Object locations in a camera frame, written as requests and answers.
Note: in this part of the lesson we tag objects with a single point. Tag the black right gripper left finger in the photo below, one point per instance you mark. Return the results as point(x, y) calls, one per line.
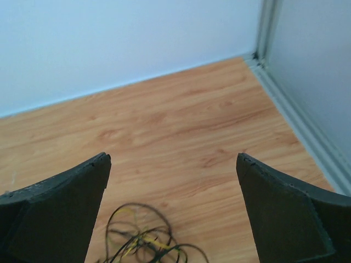
point(53, 220)

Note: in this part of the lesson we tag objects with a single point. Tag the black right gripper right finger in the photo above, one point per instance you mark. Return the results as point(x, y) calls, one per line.
point(292, 220)

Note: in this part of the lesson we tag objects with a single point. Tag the aluminium frame rail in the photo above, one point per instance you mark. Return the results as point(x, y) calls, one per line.
point(326, 155)

